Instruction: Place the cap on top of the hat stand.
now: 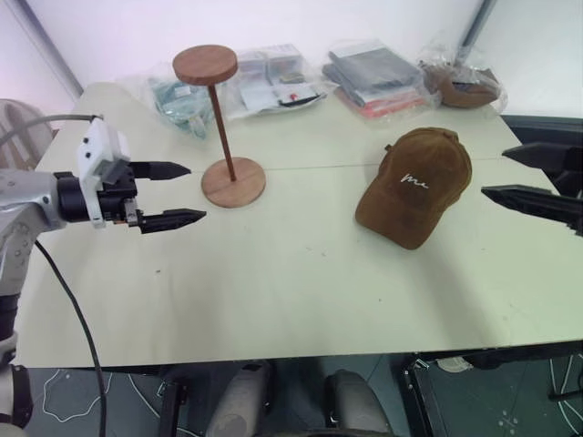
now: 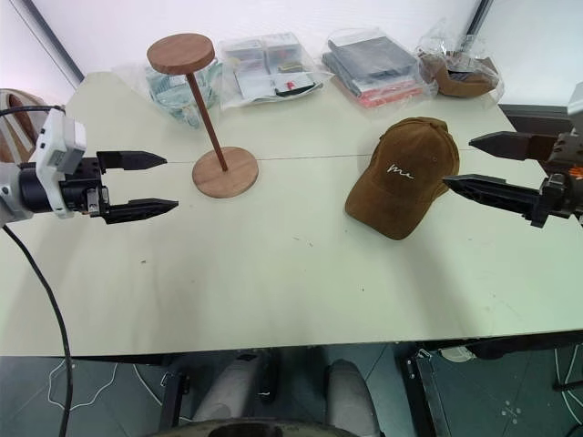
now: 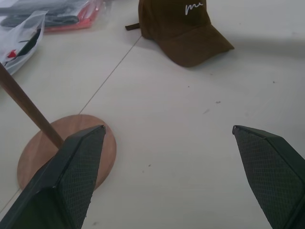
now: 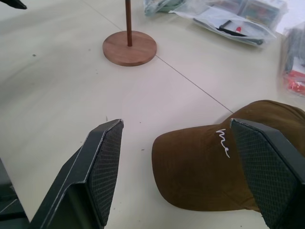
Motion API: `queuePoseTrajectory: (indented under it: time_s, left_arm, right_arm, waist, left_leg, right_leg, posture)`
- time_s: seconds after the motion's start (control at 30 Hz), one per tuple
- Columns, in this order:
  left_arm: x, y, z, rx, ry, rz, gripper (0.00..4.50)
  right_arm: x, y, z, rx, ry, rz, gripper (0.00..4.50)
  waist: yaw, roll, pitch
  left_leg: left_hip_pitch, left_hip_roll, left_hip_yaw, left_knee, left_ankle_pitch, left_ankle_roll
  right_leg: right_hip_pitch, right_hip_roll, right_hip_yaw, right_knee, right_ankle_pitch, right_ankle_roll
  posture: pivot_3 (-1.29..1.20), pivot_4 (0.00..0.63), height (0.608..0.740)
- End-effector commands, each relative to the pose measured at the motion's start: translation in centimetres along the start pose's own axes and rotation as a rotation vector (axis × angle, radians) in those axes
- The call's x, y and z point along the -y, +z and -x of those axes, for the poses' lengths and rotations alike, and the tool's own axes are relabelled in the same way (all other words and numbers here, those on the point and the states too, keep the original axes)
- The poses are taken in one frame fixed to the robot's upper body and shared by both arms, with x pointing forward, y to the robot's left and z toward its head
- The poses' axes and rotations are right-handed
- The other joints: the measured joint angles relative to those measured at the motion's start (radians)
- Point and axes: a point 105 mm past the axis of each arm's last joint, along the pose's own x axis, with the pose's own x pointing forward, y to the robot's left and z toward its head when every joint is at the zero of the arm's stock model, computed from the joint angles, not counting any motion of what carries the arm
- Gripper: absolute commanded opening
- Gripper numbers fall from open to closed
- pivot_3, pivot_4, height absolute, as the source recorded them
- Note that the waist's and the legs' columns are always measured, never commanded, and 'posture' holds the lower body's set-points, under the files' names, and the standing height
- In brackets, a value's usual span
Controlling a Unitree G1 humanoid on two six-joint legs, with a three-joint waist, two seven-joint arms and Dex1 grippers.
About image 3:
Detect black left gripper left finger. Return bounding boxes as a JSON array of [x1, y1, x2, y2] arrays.
[[0, 125, 106, 229]]

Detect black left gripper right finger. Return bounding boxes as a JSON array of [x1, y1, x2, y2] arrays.
[[232, 125, 305, 229]]

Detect wooden hat stand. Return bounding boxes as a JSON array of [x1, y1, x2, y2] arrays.
[[0, 62, 117, 191]]

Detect clear plastic bag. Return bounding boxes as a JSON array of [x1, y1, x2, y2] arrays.
[[0, 10, 48, 75]]

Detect red and black packaged items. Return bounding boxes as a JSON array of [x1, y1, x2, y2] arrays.
[[0, 0, 107, 33]]

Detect brown baseball cap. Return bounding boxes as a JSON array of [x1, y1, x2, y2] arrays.
[[125, 0, 235, 68]]

